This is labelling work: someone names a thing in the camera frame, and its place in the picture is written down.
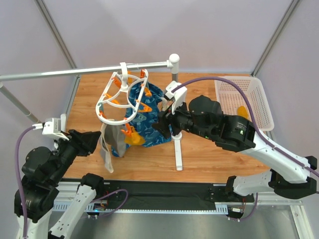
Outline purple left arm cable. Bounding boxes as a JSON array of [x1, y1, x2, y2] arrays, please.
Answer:
[[14, 125, 45, 239]]

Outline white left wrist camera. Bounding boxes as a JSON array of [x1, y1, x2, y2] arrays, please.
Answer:
[[32, 118, 69, 141]]

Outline grey cloth garment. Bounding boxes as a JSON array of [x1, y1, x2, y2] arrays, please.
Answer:
[[99, 123, 127, 173]]

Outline white drying rack stand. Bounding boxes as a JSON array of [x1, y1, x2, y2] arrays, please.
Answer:
[[0, 53, 184, 171]]

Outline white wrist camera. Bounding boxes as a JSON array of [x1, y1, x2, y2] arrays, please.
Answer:
[[32, 118, 69, 141], [164, 81, 187, 115]]

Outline blue patterned shorts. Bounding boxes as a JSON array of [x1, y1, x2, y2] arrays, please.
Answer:
[[127, 83, 171, 149]]

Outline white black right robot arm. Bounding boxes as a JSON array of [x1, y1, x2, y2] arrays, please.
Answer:
[[152, 95, 317, 199]]

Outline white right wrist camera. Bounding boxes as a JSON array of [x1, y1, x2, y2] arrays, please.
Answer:
[[164, 81, 187, 115]]

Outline white perforated plastic basket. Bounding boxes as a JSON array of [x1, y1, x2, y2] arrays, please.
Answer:
[[215, 76, 274, 131]]

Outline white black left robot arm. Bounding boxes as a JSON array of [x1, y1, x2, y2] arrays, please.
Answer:
[[14, 126, 101, 239]]

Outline white round clip hanger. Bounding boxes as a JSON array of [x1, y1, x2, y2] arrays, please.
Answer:
[[95, 62, 156, 125]]

